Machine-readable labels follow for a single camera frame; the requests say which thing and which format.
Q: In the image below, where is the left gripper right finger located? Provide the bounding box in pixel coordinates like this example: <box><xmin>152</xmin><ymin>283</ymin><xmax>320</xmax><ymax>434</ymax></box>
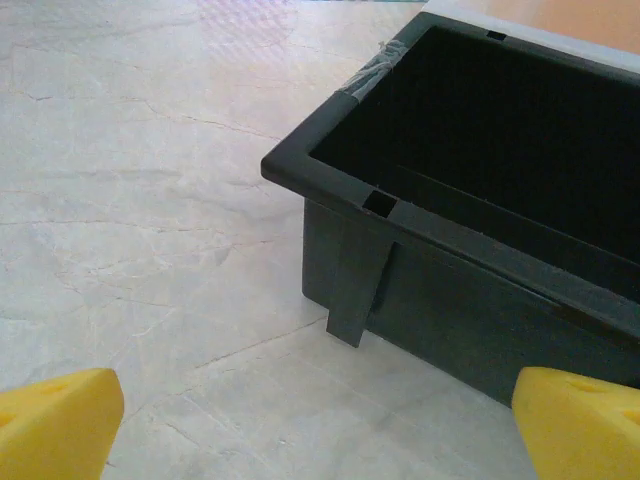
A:
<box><xmin>510</xmin><ymin>365</ymin><xmax>640</xmax><ymax>480</ymax></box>

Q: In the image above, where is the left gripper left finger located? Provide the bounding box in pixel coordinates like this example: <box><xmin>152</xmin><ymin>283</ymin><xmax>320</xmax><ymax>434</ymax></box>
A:
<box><xmin>0</xmin><ymin>367</ymin><xmax>125</xmax><ymax>480</ymax></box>

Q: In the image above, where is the black plastic bin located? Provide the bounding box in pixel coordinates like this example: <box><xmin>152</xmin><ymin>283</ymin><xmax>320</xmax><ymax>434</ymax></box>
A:
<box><xmin>260</xmin><ymin>11</ymin><xmax>640</xmax><ymax>407</ymax></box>

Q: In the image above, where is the clear tape strip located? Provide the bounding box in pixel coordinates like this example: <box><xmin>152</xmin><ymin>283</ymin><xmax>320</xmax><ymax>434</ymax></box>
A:
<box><xmin>347</xmin><ymin>39</ymin><xmax>407</xmax><ymax>104</ymax></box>

